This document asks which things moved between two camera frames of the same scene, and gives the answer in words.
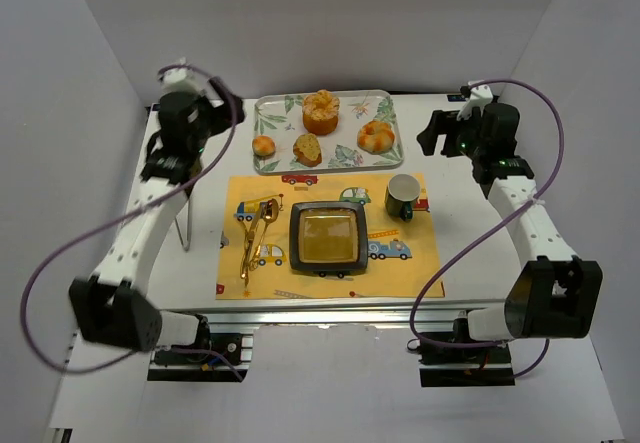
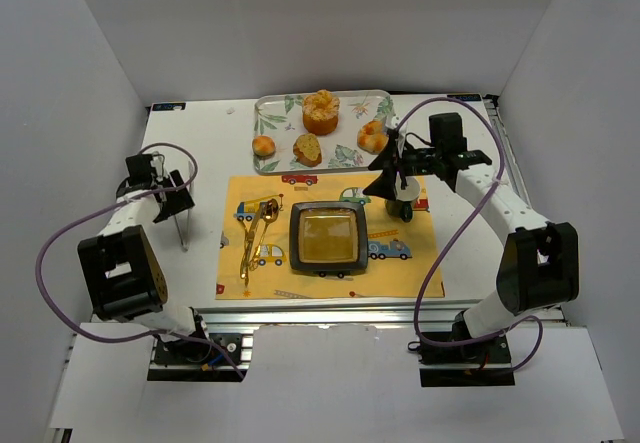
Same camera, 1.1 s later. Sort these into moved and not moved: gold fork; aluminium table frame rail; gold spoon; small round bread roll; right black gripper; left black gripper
Moved: right black gripper; left black gripper
Not moved: gold fork; aluminium table frame rail; small round bread roll; gold spoon
